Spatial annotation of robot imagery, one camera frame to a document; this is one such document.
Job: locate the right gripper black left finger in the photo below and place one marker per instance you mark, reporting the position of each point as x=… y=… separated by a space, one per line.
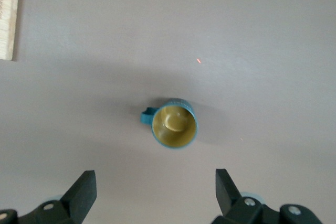
x=73 y=200

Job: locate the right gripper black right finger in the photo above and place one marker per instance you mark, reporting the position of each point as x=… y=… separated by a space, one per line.
x=231 y=203

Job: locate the dark teal ribbed mug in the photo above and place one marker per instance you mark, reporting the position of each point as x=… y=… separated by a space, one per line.
x=174 y=127

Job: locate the tiny red scrap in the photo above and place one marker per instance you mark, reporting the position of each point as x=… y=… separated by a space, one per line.
x=198 y=61

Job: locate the bamboo cutting board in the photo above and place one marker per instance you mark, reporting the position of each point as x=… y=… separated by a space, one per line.
x=8 y=11

